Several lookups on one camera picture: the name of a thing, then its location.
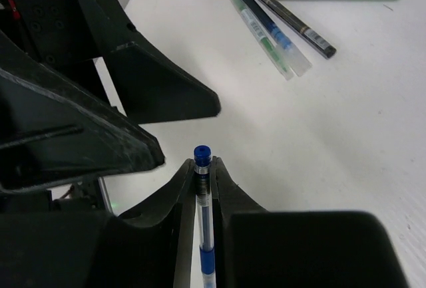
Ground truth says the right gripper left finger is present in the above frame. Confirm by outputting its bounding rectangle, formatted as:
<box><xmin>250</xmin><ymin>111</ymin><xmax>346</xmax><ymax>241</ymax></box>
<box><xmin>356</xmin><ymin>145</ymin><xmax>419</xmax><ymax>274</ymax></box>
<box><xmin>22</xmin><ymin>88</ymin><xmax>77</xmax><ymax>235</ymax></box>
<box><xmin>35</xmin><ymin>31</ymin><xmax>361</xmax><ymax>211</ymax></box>
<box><xmin>1</xmin><ymin>159</ymin><xmax>195</xmax><ymax>287</ymax></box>

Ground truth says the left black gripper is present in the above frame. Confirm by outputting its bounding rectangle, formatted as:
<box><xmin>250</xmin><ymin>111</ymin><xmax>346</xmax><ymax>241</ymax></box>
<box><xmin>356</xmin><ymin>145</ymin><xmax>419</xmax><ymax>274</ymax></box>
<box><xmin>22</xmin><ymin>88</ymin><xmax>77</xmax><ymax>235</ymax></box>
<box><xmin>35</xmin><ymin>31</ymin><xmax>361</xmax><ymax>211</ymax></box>
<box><xmin>1</xmin><ymin>0</ymin><xmax>165</xmax><ymax>194</ymax></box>

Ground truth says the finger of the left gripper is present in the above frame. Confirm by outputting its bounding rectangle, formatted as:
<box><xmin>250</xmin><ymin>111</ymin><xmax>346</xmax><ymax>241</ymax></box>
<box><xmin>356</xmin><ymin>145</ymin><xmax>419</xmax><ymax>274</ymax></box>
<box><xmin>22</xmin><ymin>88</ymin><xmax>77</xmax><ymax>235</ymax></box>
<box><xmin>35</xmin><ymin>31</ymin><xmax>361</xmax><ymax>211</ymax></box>
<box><xmin>77</xmin><ymin>0</ymin><xmax>221</xmax><ymax>124</ymax></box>

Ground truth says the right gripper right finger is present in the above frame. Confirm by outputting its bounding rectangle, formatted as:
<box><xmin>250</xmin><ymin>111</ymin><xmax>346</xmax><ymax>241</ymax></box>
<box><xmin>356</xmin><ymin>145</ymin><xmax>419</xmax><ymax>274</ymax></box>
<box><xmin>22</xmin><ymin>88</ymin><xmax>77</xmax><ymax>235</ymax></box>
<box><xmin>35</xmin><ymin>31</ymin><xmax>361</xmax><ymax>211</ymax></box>
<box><xmin>211</xmin><ymin>157</ymin><xmax>408</xmax><ymax>287</ymax></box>

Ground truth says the blue gel pen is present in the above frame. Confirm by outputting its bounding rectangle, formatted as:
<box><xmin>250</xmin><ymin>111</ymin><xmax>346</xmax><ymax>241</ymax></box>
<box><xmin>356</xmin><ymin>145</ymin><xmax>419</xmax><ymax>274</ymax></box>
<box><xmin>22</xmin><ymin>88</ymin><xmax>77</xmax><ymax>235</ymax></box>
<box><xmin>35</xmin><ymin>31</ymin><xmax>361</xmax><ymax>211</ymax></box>
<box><xmin>194</xmin><ymin>145</ymin><xmax>216</xmax><ymax>288</ymax></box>

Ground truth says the green clear pen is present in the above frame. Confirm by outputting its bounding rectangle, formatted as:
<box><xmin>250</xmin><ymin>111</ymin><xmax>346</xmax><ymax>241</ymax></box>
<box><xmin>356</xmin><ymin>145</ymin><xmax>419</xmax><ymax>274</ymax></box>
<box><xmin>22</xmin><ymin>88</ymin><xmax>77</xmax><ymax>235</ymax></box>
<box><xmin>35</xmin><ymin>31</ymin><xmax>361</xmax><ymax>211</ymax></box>
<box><xmin>230</xmin><ymin>0</ymin><xmax>293</xmax><ymax>80</ymax></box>

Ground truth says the blue clear-capped pen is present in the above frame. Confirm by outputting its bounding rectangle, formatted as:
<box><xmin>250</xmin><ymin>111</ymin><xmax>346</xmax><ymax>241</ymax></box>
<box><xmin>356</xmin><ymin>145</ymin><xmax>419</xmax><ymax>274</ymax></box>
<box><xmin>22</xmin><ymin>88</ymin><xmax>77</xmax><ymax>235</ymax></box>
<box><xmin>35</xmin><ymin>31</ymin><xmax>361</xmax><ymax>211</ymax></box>
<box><xmin>243</xmin><ymin>0</ymin><xmax>312</xmax><ymax>76</ymax></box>

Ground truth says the black pen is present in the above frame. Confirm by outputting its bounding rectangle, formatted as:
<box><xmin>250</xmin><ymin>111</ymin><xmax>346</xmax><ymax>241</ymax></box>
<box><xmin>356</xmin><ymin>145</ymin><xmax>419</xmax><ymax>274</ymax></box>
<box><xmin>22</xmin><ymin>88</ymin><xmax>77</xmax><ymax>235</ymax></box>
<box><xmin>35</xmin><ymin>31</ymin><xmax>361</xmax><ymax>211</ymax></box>
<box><xmin>259</xmin><ymin>0</ymin><xmax>337</xmax><ymax>59</ymax></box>

